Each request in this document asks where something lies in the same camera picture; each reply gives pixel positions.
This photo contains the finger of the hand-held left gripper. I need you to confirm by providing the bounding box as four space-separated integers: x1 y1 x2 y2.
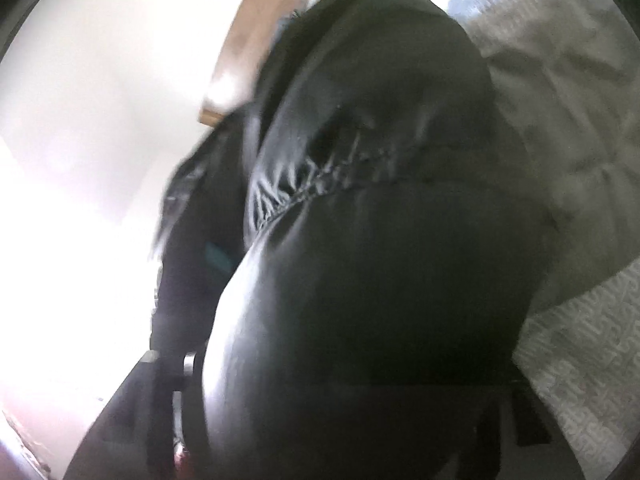
202 240 238 276

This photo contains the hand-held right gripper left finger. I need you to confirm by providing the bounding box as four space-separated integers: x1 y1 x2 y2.
65 350 203 480

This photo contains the black puffer jacket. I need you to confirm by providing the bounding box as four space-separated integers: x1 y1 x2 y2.
150 0 566 480

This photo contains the wooden headboard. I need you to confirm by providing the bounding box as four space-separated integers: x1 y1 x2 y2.
198 0 351 128

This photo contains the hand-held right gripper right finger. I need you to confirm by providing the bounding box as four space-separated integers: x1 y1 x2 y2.
500 385 556 448

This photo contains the striped patchwork quilt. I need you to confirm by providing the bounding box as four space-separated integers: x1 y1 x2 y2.
445 0 640 480

